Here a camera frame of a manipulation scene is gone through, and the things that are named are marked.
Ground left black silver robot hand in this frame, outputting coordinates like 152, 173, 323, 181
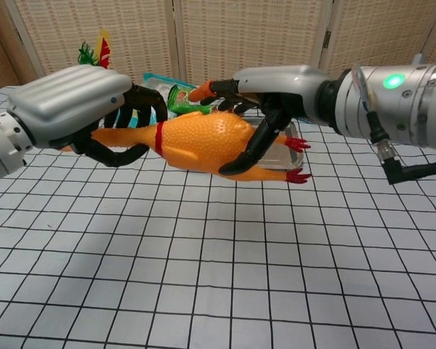
7, 65, 168, 168

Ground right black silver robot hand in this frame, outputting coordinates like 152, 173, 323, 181
188, 65, 331, 175

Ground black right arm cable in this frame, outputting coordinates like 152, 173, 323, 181
365, 108, 436, 186

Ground teal snack bag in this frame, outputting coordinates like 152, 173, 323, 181
143, 72, 197, 123

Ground stainless steel tray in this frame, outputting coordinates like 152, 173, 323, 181
239, 116, 306, 172

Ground orange rubber chicken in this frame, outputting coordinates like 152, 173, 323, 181
60, 111, 312, 185

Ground beige woven folding screen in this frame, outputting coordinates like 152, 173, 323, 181
0, 0, 436, 94

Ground colourful feather shuttlecock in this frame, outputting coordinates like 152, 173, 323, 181
78, 31, 113, 70

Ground checked white tablecloth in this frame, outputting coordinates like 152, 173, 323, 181
0, 85, 436, 349

